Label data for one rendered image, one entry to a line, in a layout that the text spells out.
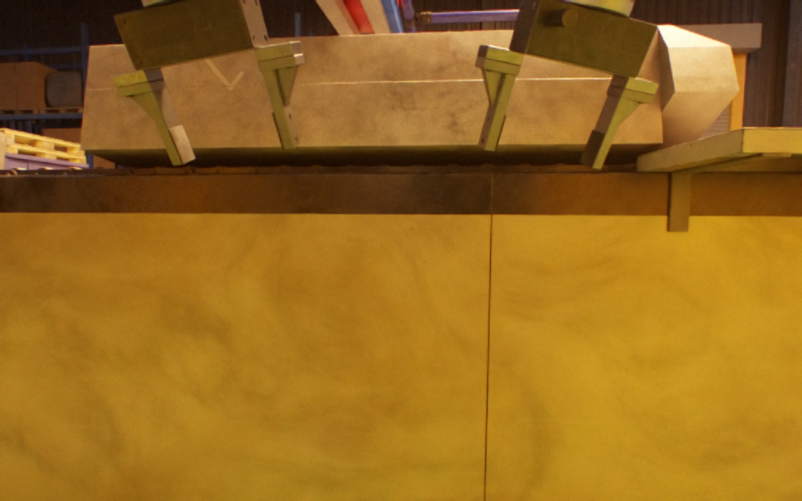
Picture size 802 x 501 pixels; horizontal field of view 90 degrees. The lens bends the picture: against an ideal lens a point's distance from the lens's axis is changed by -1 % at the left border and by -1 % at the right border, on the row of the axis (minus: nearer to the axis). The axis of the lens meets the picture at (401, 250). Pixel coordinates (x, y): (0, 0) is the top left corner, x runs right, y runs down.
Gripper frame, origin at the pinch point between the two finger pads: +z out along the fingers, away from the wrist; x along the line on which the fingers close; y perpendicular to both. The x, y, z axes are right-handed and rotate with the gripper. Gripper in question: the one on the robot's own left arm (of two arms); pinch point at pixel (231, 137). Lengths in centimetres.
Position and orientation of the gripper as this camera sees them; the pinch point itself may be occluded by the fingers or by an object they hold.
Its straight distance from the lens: 51.4
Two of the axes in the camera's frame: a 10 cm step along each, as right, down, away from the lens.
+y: 0.8, -4.7, 8.8
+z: 1.5, 8.8, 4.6
